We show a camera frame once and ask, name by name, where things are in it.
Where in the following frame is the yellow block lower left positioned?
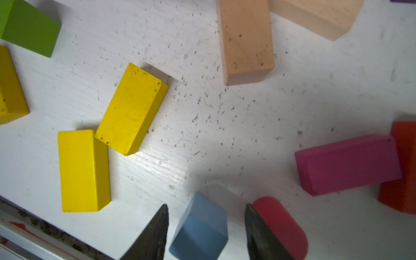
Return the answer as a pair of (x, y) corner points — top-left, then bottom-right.
(1, 46), (29, 125)

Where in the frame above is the beige wooden block upright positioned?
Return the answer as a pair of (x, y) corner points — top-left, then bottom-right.
(217, 0), (275, 86)

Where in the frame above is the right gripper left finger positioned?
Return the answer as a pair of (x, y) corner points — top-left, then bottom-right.
(120, 204), (169, 260)

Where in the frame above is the beige numbered wooden block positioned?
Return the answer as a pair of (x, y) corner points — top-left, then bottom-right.
(269, 0), (364, 41)

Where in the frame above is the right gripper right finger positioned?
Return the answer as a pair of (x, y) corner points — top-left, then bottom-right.
(244, 204), (294, 260)

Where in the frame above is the magenta long block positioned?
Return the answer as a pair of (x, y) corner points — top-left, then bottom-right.
(295, 134), (403, 196)

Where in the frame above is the blue cube bottom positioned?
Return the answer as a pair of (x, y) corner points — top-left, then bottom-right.
(169, 192), (229, 260)

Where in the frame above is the yellow block middle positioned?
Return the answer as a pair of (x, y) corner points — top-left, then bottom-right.
(95, 63), (169, 156)

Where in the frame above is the magenta cylinder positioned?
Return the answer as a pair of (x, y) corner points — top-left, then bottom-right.
(253, 197), (309, 260)

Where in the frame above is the long yellow block bottom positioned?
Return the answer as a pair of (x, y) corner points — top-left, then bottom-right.
(57, 130), (111, 213)

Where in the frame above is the green cube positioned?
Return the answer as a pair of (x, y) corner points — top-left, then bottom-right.
(1, 0), (61, 57)

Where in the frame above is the purple cube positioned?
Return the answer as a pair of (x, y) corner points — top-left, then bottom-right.
(390, 0), (416, 4)

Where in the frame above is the red block right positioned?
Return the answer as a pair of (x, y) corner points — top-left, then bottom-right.
(378, 121), (416, 215)

